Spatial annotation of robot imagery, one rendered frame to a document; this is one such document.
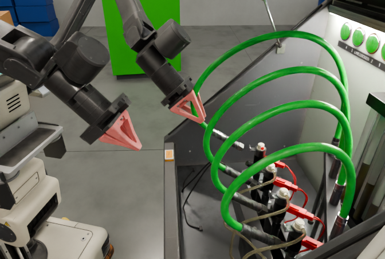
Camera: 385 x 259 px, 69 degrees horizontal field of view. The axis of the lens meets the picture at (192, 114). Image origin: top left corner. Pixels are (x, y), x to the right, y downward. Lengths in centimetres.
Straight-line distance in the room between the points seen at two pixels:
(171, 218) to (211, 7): 651
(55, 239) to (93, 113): 128
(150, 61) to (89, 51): 18
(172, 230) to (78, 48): 52
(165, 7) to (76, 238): 291
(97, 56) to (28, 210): 80
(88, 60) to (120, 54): 350
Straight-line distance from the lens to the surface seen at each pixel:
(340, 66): 71
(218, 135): 70
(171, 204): 85
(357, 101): 89
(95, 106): 53
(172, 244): 77
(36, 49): 54
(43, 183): 126
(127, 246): 197
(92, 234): 171
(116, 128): 52
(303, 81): 107
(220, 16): 716
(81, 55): 48
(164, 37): 62
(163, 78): 63
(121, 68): 404
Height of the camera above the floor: 158
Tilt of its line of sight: 30 degrees down
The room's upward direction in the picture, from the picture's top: straight up
